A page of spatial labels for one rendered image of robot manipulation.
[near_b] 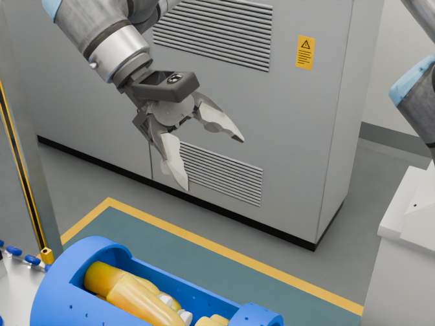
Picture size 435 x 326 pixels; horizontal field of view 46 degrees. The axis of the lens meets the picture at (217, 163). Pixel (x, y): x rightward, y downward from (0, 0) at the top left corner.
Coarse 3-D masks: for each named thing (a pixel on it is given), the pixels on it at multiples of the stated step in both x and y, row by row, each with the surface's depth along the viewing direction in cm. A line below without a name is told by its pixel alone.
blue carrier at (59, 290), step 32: (64, 256) 110; (96, 256) 122; (128, 256) 125; (64, 288) 106; (160, 288) 126; (192, 288) 119; (32, 320) 107; (64, 320) 104; (96, 320) 101; (128, 320) 99; (192, 320) 123; (256, 320) 98
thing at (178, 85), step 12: (156, 72) 77; (168, 72) 74; (180, 72) 72; (192, 72) 71; (132, 84) 77; (144, 84) 75; (156, 84) 73; (168, 84) 71; (180, 84) 70; (192, 84) 71; (144, 96) 76; (156, 96) 73; (168, 96) 71; (180, 96) 70
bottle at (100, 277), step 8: (96, 264) 120; (104, 264) 121; (88, 272) 119; (96, 272) 118; (104, 272) 118; (112, 272) 118; (120, 272) 118; (128, 272) 119; (88, 280) 118; (96, 280) 118; (104, 280) 117; (112, 280) 117; (144, 280) 117; (88, 288) 120; (96, 288) 118; (104, 288) 117; (152, 288) 115; (104, 296) 118; (160, 296) 115
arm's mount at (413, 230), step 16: (432, 160) 148; (432, 176) 138; (416, 192) 136; (432, 192) 129; (416, 208) 128; (432, 208) 124; (416, 224) 129; (432, 224) 127; (416, 240) 131; (432, 240) 129
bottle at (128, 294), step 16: (112, 288) 107; (128, 288) 107; (144, 288) 110; (112, 304) 109; (128, 304) 107; (144, 304) 107; (160, 304) 108; (144, 320) 107; (160, 320) 106; (176, 320) 108
